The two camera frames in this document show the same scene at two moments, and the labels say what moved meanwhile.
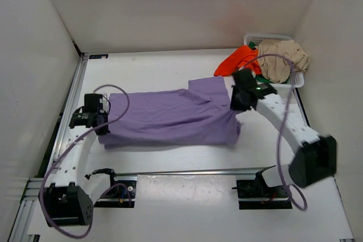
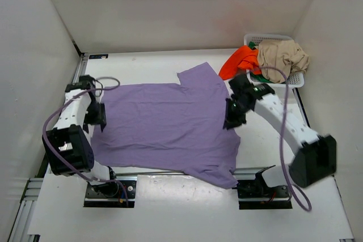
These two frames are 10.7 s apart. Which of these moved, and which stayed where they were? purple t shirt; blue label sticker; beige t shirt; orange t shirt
Moved: purple t shirt
Stayed: orange t shirt; blue label sticker; beige t shirt
